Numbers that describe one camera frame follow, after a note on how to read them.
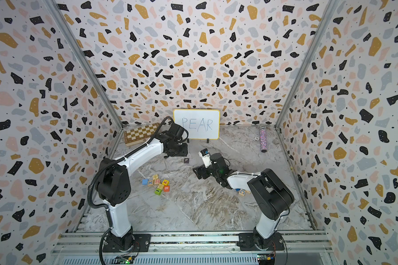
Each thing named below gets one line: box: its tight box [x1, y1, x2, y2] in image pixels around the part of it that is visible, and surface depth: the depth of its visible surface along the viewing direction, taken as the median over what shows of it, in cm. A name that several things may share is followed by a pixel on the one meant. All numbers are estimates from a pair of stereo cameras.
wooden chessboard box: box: [123, 122, 160, 147], surface depth 115 cm
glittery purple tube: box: [259, 126, 268, 153], surface depth 115 cm
